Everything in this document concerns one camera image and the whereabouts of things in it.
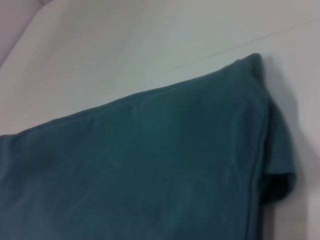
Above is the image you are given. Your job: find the teal blue shirt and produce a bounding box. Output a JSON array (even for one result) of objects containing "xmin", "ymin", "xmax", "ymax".
[{"xmin": 0, "ymin": 52, "xmax": 299, "ymax": 240}]

